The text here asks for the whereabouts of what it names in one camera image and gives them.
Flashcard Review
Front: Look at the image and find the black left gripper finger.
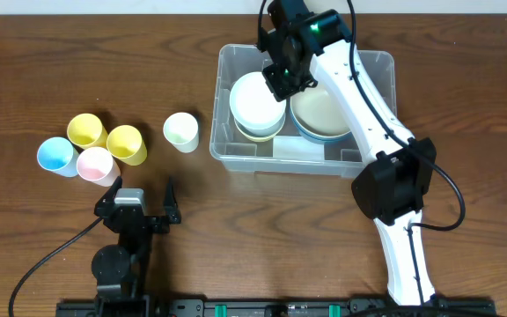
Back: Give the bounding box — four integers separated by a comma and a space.
163, 178, 181, 224
94, 176, 122, 217

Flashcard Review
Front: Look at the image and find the beige large bowl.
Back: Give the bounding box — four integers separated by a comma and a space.
290, 87, 350, 136

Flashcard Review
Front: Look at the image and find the white small bowl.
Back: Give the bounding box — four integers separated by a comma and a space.
230, 71, 286, 128

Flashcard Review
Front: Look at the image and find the grey small bowl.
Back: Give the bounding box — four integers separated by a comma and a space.
234, 114, 286, 137

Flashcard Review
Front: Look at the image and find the yellow small bowl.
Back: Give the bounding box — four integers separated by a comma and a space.
234, 120, 284, 143

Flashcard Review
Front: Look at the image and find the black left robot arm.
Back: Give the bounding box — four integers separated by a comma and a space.
92, 177, 182, 317

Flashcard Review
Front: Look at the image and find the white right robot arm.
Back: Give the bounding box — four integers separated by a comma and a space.
257, 1, 436, 306

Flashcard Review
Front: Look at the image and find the pink cup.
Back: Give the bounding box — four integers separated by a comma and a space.
77, 147, 121, 187

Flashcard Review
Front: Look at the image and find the yellow cup front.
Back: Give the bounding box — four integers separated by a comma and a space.
107, 125, 148, 166

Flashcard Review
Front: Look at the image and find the yellow cup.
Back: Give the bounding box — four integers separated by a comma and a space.
67, 113, 108, 150
107, 125, 148, 166

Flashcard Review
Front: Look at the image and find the light blue cup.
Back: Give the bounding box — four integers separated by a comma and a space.
37, 136, 79, 177

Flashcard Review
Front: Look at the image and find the white label in bin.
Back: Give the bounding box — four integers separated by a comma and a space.
273, 136, 325, 161

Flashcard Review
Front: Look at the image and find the white cup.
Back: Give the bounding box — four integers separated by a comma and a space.
163, 112, 199, 153

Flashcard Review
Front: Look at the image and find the yellow cup rear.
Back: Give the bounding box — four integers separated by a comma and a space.
67, 113, 108, 150

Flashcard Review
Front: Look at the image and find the clear plastic storage bin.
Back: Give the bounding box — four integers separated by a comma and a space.
209, 42, 398, 179

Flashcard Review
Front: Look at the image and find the dark blue bowl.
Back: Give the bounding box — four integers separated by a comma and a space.
289, 110, 352, 144

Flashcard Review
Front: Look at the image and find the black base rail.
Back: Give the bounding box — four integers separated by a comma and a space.
55, 299, 497, 317

